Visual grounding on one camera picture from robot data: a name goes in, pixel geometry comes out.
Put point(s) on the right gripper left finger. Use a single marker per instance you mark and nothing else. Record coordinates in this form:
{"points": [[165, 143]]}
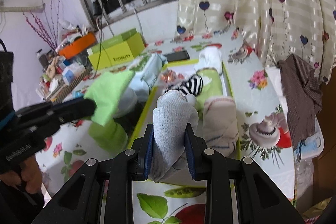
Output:
{"points": [[148, 155]]}

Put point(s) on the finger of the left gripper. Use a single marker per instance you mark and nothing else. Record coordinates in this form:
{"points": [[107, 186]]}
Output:
{"points": [[75, 109]]}

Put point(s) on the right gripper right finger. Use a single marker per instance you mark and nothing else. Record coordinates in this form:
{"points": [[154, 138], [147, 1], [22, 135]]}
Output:
{"points": [[189, 155]]}

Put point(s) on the white towel red stitching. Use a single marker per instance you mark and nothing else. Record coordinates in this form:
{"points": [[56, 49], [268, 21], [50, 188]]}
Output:
{"points": [[220, 124]]}

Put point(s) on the grey sock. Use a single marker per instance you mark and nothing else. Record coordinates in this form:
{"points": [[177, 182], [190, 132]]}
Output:
{"points": [[173, 113]]}

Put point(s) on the green cloth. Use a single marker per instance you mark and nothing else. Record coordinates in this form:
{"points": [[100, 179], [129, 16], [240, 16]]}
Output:
{"points": [[106, 92]]}

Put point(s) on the black white striped sock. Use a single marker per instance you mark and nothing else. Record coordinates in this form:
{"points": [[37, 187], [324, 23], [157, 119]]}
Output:
{"points": [[193, 85]]}

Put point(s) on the green rabbit towel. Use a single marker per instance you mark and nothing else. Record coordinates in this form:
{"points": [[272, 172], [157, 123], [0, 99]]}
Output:
{"points": [[212, 86]]}

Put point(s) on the red printed plastic bag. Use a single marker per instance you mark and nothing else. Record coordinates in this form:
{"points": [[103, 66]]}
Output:
{"points": [[169, 76]]}

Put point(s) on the person's left hand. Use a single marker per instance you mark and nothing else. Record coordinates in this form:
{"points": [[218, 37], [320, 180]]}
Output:
{"points": [[30, 174]]}

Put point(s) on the striped cardboard box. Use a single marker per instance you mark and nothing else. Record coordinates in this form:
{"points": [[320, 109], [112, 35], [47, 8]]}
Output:
{"points": [[63, 90]]}

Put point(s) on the green plastic jar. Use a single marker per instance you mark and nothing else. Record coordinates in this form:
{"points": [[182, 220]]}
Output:
{"points": [[111, 137]]}

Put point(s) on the blue white tissue pack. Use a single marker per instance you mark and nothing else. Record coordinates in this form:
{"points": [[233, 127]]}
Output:
{"points": [[71, 72]]}

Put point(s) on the white tray with green rim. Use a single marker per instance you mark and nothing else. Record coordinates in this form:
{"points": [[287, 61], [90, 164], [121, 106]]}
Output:
{"points": [[173, 113]]}

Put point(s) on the clear lidded plastic jar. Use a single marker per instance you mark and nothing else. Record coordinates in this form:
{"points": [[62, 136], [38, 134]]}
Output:
{"points": [[127, 103]]}

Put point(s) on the orange storage box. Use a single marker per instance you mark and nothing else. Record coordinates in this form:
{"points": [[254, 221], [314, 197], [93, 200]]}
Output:
{"points": [[78, 46]]}

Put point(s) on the purple decorative branches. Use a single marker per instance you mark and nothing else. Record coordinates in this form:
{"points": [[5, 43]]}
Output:
{"points": [[44, 21]]}

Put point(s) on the wet wipes pack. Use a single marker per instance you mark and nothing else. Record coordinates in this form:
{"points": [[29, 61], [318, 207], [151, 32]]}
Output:
{"points": [[146, 70]]}

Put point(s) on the black smartphone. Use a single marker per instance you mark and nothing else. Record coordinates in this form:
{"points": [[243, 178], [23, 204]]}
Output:
{"points": [[177, 56]]}

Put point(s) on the lime green cardboard box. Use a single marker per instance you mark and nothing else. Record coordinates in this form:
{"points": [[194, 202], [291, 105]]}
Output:
{"points": [[117, 50]]}

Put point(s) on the black power adapter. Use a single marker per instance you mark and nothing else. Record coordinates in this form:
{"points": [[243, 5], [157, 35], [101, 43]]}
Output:
{"points": [[97, 8]]}

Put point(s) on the brown checked cloth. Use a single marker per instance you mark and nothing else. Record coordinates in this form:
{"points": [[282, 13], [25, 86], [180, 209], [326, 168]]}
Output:
{"points": [[303, 96]]}

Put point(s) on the heart patterned curtain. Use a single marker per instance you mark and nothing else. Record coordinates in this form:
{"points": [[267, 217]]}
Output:
{"points": [[274, 29]]}

